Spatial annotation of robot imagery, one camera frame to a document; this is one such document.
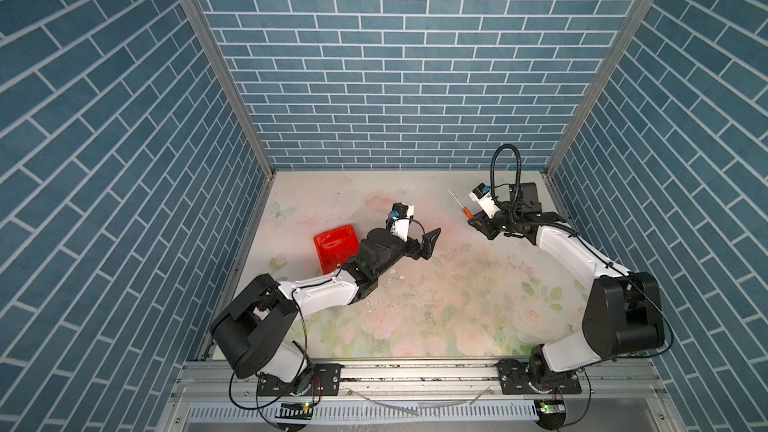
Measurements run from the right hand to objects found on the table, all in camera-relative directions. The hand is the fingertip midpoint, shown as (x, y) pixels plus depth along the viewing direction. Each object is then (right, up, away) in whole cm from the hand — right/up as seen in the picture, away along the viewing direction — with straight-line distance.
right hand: (472, 214), depth 89 cm
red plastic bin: (-44, -12, +13) cm, 47 cm away
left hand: (-15, -2, -10) cm, 18 cm away
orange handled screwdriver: (-2, +1, -2) cm, 3 cm away
